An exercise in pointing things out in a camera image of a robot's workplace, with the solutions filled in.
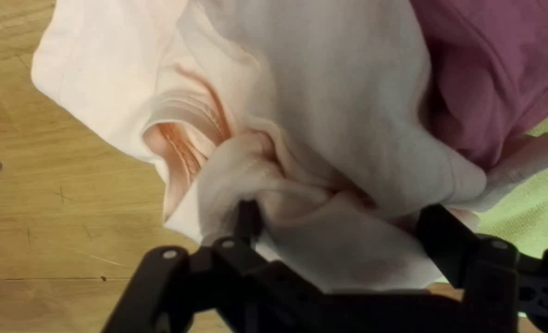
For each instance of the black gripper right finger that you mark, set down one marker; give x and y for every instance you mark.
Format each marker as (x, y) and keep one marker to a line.
(499, 282)

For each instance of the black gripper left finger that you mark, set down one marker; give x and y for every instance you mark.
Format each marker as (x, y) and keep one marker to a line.
(229, 276)

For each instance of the peach shirt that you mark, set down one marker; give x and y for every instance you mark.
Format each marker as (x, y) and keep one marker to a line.
(312, 108)

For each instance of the yellow-green cloth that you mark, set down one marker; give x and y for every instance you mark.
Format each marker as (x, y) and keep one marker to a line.
(518, 209)

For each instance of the pink cloth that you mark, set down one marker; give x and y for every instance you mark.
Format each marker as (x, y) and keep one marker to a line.
(492, 71)

